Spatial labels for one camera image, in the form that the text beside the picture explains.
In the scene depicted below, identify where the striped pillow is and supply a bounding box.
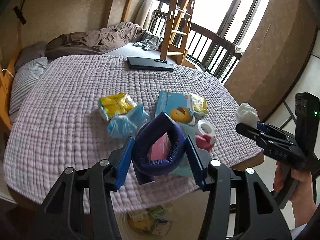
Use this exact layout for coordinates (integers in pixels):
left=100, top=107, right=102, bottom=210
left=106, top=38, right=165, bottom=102
left=9, top=57, right=48, bottom=115

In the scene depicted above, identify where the black remote control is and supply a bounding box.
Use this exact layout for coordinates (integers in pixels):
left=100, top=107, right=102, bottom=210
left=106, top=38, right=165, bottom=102
left=154, top=59, right=167, bottom=63

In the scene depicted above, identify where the blue face mask lower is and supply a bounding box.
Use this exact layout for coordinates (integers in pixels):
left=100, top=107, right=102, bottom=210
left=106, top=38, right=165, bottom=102
left=107, top=113, right=138, bottom=139

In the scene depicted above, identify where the yellow tissue packet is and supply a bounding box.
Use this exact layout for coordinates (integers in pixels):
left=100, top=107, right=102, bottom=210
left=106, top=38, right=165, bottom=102
left=98, top=93, right=137, bottom=121

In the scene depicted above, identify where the brown duvet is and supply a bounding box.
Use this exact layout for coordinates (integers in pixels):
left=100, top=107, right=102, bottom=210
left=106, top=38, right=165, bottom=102
left=45, top=22, right=151, bottom=60

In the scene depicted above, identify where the black clip-on device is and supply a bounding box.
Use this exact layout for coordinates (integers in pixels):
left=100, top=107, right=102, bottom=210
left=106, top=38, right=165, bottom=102
left=14, top=6, right=27, bottom=25

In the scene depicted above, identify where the grey pillow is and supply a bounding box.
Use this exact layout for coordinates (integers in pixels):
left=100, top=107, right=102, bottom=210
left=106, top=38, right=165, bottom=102
left=15, top=41, right=47, bottom=71

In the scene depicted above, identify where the blue cartoon medicine box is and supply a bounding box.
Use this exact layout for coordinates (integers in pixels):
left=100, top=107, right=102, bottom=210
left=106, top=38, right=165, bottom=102
left=155, top=91, right=195, bottom=126

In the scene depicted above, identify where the blue face mask upper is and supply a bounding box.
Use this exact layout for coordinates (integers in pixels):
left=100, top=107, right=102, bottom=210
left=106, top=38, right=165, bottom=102
left=126, top=104, right=149, bottom=128

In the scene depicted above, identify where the white trash bin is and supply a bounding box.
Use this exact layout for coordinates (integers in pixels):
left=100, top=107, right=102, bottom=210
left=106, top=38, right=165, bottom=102
left=117, top=199, right=208, bottom=240

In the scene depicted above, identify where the white tape roll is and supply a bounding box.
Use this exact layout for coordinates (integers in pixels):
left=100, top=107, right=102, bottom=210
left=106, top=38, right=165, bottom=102
left=195, top=119, right=216, bottom=137

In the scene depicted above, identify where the wooden bunk bed frame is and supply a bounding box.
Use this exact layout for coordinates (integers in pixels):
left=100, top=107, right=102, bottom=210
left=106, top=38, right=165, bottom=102
left=0, top=0, right=198, bottom=136

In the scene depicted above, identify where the pink medicine box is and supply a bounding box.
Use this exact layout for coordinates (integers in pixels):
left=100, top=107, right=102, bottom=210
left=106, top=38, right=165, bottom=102
left=149, top=133, right=171, bottom=160

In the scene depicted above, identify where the blue face mask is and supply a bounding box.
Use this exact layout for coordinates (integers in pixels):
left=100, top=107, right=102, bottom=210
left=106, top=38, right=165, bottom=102
left=107, top=113, right=138, bottom=139
left=126, top=104, right=149, bottom=128

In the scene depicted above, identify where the yellow BABO tissue pack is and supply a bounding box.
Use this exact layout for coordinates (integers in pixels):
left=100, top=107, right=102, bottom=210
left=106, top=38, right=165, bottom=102
left=190, top=93, right=207, bottom=119

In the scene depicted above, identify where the lavender waffle blanket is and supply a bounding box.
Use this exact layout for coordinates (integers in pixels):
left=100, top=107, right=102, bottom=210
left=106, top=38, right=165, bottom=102
left=3, top=55, right=261, bottom=203

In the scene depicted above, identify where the wooden bunk ladder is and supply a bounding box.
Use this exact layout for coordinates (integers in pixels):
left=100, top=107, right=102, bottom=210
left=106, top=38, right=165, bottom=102
left=160, top=0, right=196, bottom=65

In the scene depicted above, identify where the person's right hand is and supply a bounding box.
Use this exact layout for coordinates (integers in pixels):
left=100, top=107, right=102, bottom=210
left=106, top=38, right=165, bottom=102
left=273, top=160, right=318, bottom=228

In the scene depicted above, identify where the grey crumpled clothing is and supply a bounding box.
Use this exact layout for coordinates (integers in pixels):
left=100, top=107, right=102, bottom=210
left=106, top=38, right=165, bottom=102
left=133, top=34, right=163, bottom=51

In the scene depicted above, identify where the black flat box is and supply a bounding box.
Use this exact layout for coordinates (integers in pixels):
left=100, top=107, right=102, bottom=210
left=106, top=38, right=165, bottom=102
left=126, top=57, right=174, bottom=72

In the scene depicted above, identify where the dark balcony railing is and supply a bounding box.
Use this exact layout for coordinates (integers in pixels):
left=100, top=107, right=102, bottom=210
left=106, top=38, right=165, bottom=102
left=148, top=10, right=243, bottom=84

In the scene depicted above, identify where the white tissue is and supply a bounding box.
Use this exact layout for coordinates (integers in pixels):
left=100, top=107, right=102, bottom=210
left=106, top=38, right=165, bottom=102
left=235, top=103, right=259, bottom=128

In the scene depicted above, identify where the dark blue foam ring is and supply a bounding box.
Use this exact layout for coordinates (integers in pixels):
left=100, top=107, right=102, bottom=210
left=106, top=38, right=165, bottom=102
left=131, top=112, right=186, bottom=185

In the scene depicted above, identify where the pink lips-shaped toy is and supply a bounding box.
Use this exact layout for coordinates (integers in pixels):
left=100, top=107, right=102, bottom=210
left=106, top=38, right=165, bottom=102
left=195, top=134, right=216, bottom=152

